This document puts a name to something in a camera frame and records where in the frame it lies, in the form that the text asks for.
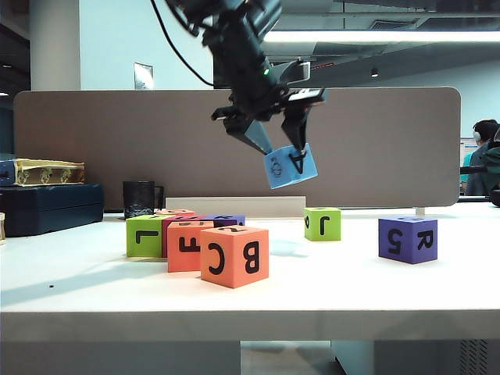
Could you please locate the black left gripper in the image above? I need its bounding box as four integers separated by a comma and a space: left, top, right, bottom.
212, 64, 326, 157

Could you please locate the blue block fish picture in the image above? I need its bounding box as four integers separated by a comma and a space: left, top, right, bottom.
262, 142, 320, 191

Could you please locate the purple letter block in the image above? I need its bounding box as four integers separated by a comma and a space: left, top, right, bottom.
202, 213, 246, 228

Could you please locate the green block N J 9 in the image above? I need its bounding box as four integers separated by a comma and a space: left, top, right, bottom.
304, 206, 342, 242

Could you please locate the magenta block P U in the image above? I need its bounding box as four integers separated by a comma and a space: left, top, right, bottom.
161, 215, 204, 258

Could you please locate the green block L T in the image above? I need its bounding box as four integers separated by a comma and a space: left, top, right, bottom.
125, 215, 169, 259

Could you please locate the purple block G R 5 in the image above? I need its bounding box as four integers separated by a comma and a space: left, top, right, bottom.
377, 216, 438, 265

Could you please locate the orange block B C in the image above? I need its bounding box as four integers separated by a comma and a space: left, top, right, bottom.
201, 225, 270, 290

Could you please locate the long ceiling light strip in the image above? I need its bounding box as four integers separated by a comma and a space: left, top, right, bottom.
264, 30, 500, 43

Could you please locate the orange block F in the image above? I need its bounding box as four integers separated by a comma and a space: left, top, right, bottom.
166, 220, 215, 273

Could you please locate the black mug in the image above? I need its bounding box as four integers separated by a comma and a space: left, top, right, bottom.
122, 180, 165, 220

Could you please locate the brown fabric desk divider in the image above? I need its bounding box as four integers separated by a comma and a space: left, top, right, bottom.
12, 86, 462, 210

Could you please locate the white monitor screen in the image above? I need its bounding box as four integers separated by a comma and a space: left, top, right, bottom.
459, 137, 480, 167

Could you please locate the seated person green shirt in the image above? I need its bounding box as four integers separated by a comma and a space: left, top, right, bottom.
463, 119, 500, 197

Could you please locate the patterned block packaging box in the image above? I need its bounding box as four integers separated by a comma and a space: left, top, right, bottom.
0, 158, 86, 188

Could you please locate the dark blue plastic case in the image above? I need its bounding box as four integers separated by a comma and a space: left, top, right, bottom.
0, 183, 105, 238

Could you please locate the grey vented desk cabinet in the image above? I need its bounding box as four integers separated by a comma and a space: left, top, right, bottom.
373, 340, 500, 375

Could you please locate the grey desk panel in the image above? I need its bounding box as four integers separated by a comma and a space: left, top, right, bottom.
0, 341, 241, 375

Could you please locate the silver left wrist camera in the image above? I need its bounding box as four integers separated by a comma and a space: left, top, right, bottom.
271, 57, 313, 85

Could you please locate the metal wall plaque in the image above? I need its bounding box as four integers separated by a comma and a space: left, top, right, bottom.
133, 62, 154, 91

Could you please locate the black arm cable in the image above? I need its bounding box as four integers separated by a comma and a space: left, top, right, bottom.
149, 0, 216, 87

